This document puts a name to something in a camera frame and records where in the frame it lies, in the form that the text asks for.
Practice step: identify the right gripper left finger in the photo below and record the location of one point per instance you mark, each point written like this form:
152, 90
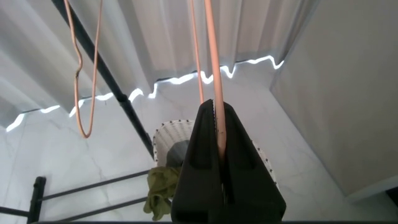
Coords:
199, 180

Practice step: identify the white laundry basket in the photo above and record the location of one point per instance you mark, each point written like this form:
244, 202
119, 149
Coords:
168, 130

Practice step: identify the pink clothes hanger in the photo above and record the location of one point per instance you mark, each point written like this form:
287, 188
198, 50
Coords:
86, 136
213, 46

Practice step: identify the black clothes rack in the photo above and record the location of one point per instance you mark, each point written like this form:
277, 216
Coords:
99, 62

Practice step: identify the green garment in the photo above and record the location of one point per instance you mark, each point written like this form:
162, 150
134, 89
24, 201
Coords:
161, 183

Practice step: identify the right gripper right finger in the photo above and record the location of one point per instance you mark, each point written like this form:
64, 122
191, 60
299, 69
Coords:
248, 186

